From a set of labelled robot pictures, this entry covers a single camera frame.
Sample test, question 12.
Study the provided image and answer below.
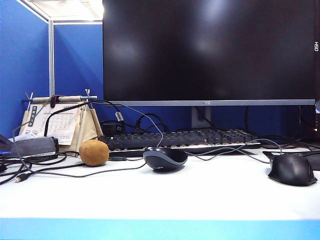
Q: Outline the black cable with small plug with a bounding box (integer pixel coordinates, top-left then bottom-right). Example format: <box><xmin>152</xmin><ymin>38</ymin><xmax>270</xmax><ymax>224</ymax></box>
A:
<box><xmin>108</xmin><ymin>156</ymin><xmax>144</xmax><ymax>161</ymax></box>

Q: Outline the black side monitor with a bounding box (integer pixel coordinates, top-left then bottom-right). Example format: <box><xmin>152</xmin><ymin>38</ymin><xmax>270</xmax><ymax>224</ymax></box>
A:
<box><xmin>313</xmin><ymin>0</ymin><xmax>320</xmax><ymax>139</ymax></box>

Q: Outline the black grey upside-down mouse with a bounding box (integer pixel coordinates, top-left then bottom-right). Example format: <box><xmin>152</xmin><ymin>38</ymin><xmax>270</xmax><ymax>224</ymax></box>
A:
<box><xmin>142</xmin><ymin>146</ymin><xmax>189</xmax><ymax>173</ymax></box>

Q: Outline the black hanging monitor cable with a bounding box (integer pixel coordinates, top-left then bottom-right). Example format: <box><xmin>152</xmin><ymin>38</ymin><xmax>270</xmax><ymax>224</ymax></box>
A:
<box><xmin>244</xmin><ymin>106</ymin><xmax>252</xmax><ymax>134</ymax></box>

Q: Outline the dark blue flat object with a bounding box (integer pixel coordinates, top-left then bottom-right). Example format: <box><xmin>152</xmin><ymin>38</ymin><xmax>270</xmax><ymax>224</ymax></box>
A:
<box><xmin>0</xmin><ymin>134</ymin><xmax>14</xmax><ymax>152</ymax></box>

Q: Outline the grey gaming mouse cable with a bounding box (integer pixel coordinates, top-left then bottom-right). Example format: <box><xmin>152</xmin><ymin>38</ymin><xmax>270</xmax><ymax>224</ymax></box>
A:
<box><xmin>187</xmin><ymin>138</ymin><xmax>284</xmax><ymax>165</ymax></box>

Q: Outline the black mechanical keyboard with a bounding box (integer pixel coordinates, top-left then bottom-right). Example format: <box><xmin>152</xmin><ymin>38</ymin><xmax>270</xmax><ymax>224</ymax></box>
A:
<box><xmin>97</xmin><ymin>127</ymin><xmax>262</xmax><ymax>158</ymax></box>

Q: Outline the brown fuzzy kiwi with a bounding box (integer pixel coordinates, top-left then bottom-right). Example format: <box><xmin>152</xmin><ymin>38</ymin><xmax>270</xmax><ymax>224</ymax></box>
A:
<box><xmin>78</xmin><ymin>139</ymin><xmax>110</xmax><ymax>167</ymax></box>

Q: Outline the thick black adapter cable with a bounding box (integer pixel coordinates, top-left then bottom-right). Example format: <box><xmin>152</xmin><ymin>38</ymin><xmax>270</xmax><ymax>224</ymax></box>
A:
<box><xmin>43</xmin><ymin>99</ymin><xmax>121</xmax><ymax>137</ymax></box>

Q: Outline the black gaming mouse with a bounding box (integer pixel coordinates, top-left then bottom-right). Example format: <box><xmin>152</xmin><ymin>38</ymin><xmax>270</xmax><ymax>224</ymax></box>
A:
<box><xmin>267</xmin><ymin>152</ymin><xmax>319</xmax><ymax>187</ymax></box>

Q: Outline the beige desk calendar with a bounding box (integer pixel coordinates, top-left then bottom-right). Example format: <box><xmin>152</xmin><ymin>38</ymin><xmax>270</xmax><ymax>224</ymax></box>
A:
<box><xmin>18</xmin><ymin>89</ymin><xmax>104</xmax><ymax>157</ymax></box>

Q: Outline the small black box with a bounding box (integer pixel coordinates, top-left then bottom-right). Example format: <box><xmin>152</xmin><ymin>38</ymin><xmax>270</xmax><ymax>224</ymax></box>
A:
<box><xmin>101</xmin><ymin>120</ymin><xmax>124</xmax><ymax>137</ymax></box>

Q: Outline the black power adapter brick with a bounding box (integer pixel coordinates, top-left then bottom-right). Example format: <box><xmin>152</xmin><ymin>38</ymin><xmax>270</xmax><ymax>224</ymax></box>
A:
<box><xmin>10</xmin><ymin>136</ymin><xmax>60</xmax><ymax>159</ymax></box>

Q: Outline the black cable with USB plug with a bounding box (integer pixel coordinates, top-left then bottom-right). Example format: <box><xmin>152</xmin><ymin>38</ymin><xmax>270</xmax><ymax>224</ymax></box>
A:
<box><xmin>0</xmin><ymin>164</ymin><xmax>32</xmax><ymax>186</ymax></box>

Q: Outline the grey cable over keyboard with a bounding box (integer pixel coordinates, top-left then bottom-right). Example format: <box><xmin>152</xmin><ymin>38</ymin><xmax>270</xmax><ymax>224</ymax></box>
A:
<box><xmin>87</xmin><ymin>99</ymin><xmax>165</xmax><ymax>149</ymax></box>

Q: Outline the black looped power cable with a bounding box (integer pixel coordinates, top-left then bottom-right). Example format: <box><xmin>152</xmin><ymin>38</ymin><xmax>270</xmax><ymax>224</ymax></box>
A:
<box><xmin>0</xmin><ymin>149</ymin><xmax>82</xmax><ymax>177</ymax></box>

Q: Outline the silver partition post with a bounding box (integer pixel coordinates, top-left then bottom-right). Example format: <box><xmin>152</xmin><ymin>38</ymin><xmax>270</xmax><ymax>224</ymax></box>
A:
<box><xmin>48</xmin><ymin>19</ymin><xmax>56</xmax><ymax>97</ymax></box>

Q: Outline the long grey thin cable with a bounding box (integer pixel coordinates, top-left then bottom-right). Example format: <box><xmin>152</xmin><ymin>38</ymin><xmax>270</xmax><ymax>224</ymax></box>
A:
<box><xmin>11</xmin><ymin>96</ymin><xmax>148</xmax><ymax>179</ymax></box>

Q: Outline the large black monitor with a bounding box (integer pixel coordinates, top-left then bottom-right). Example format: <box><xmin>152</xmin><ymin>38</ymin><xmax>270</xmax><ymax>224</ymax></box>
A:
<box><xmin>102</xmin><ymin>0</ymin><xmax>317</xmax><ymax>107</ymax></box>

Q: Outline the silver partition rail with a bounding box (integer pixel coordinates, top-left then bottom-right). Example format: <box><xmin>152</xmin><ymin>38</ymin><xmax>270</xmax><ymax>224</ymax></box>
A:
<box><xmin>51</xmin><ymin>19</ymin><xmax>104</xmax><ymax>26</ymax></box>

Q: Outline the grey monitor stand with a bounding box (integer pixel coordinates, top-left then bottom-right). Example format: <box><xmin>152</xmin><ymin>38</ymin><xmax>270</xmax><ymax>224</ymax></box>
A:
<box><xmin>190</xmin><ymin>106</ymin><xmax>212</xmax><ymax>130</ymax></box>

